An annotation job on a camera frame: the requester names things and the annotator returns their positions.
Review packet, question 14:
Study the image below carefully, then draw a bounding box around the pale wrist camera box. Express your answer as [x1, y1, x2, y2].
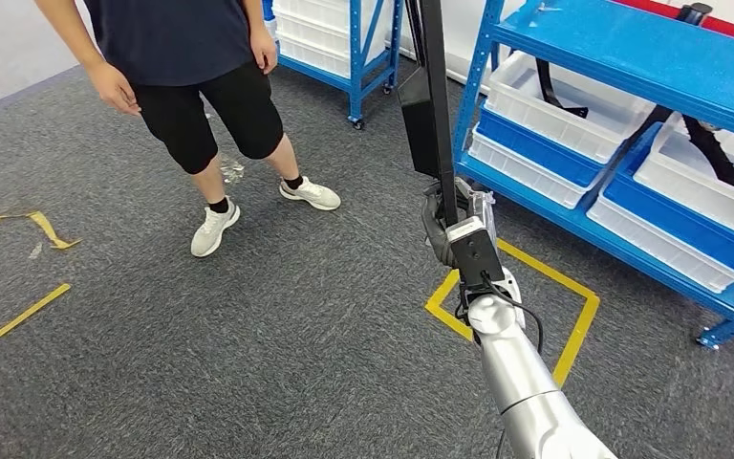
[445, 215, 507, 287]

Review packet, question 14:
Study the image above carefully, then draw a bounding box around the straight yellow tape line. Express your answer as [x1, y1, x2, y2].
[0, 282, 73, 368]

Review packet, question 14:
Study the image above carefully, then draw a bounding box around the black camera cable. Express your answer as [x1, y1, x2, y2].
[454, 272, 546, 459]

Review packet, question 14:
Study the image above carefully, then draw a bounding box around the person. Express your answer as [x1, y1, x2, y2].
[32, 0, 343, 260]

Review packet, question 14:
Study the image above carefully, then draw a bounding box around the black cylindrical barrier post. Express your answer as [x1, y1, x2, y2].
[675, 1, 714, 27]

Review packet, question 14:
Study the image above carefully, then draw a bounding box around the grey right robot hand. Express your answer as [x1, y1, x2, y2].
[421, 178, 499, 272]

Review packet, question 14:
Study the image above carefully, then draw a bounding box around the loose yellow tape strip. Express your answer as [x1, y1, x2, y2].
[0, 209, 82, 252]

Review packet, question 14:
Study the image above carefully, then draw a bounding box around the black bracket part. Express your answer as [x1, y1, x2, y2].
[533, 57, 591, 120]
[681, 113, 734, 197]

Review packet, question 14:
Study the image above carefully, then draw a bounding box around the clear plastic bag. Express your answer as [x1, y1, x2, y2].
[217, 151, 247, 186]

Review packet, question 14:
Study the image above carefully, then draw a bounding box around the black plastic mounting plate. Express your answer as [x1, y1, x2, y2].
[397, 0, 461, 230]

